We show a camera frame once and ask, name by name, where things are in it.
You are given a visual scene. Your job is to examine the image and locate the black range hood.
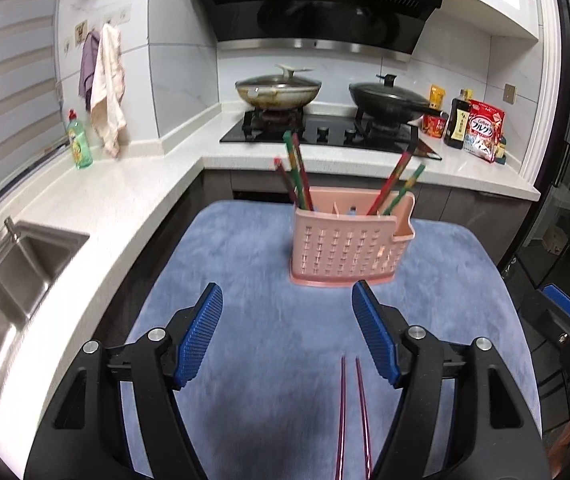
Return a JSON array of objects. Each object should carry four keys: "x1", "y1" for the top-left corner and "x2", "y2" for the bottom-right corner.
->
[{"x1": 187, "y1": 0, "x2": 450, "y2": 56}]

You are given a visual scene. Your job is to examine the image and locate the white wall cabinet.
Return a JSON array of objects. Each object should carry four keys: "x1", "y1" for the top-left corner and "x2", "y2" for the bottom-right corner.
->
[{"x1": 435, "y1": 0, "x2": 550, "y2": 41}]

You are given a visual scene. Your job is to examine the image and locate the green dish soap bottle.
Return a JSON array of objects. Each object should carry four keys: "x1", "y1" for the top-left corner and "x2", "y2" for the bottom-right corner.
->
[{"x1": 65, "y1": 108, "x2": 94, "y2": 170}]

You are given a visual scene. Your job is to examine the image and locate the black wok with lid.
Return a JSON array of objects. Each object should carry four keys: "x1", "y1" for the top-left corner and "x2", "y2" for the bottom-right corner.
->
[{"x1": 349, "y1": 74, "x2": 448, "y2": 126}]

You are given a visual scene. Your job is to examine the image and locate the pink perforated utensil holder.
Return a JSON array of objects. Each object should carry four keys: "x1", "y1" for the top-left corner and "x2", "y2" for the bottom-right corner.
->
[{"x1": 289, "y1": 186, "x2": 416, "y2": 289}]

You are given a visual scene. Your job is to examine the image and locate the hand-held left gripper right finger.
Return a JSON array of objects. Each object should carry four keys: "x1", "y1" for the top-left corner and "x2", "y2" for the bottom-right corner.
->
[{"x1": 352, "y1": 280, "x2": 552, "y2": 480}]

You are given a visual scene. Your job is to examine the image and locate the red chopstick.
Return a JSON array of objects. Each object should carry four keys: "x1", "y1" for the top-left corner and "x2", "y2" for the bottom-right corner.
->
[{"x1": 366, "y1": 150, "x2": 414, "y2": 216}]

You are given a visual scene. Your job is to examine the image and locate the cream hanging towel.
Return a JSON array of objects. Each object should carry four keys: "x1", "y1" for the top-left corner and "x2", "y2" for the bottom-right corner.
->
[{"x1": 90, "y1": 23, "x2": 128, "y2": 158}]

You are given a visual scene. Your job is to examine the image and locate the red cereal bag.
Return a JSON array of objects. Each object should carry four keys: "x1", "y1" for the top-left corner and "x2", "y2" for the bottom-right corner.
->
[{"x1": 465, "y1": 100, "x2": 506, "y2": 163}]

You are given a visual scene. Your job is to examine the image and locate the purple hanging cloth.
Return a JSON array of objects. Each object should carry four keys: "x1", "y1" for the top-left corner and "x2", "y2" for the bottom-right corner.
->
[{"x1": 79, "y1": 30, "x2": 102, "y2": 113}]

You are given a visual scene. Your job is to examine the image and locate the white kitchen countertop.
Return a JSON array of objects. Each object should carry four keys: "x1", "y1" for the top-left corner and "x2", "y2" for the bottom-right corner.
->
[{"x1": 0, "y1": 100, "x2": 540, "y2": 411}]

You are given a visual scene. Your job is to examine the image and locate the stainless steel sink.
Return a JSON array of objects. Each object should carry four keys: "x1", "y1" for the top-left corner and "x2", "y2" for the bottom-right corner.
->
[{"x1": 0, "y1": 220, "x2": 90, "y2": 411}]

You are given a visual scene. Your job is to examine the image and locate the grey kitchen cabinet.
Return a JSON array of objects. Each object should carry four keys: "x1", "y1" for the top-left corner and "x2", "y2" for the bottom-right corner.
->
[{"x1": 202, "y1": 170, "x2": 536, "y2": 261}]

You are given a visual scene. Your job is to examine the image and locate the blue plush mat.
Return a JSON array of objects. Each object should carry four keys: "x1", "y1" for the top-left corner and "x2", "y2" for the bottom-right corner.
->
[{"x1": 120, "y1": 200, "x2": 543, "y2": 480}]

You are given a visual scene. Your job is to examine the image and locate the dark maroon chopstick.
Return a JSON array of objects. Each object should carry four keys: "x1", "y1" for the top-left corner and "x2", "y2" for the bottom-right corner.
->
[{"x1": 273, "y1": 158, "x2": 302, "y2": 208}]

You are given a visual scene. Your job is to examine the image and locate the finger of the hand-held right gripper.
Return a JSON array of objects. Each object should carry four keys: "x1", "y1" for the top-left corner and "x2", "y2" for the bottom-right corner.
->
[{"x1": 539, "y1": 283, "x2": 570, "y2": 348}]

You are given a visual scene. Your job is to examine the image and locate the dark soy sauce bottle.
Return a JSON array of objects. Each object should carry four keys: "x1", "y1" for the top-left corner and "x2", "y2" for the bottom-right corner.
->
[{"x1": 443, "y1": 89, "x2": 472, "y2": 150}]

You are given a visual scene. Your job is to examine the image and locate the red snack packet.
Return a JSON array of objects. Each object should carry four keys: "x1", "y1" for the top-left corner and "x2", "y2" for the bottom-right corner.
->
[{"x1": 422, "y1": 114, "x2": 448, "y2": 139}]

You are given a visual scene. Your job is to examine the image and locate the chopsticks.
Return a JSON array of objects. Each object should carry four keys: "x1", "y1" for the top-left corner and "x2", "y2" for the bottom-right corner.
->
[{"x1": 283, "y1": 131, "x2": 310, "y2": 210}]

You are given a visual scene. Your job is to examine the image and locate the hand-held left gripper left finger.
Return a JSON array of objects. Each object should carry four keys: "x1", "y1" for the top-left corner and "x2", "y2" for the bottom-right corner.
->
[{"x1": 24, "y1": 282, "x2": 224, "y2": 480}]

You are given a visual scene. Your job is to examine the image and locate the white window blinds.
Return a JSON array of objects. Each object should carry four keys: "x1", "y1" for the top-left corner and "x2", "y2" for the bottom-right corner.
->
[{"x1": 0, "y1": 0, "x2": 66, "y2": 211}]

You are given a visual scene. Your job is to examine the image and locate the black gas stove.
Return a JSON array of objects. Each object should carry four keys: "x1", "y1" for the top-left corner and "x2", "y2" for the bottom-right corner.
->
[{"x1": 220, "y1": 107, "x2": 443, "y2": 162}]

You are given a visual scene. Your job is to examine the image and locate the beige wok with glass lid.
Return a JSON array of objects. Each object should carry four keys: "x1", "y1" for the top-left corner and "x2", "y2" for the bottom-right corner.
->
[{"x1": 235, "y1": 64, "x2": 323, "y2": 111}]

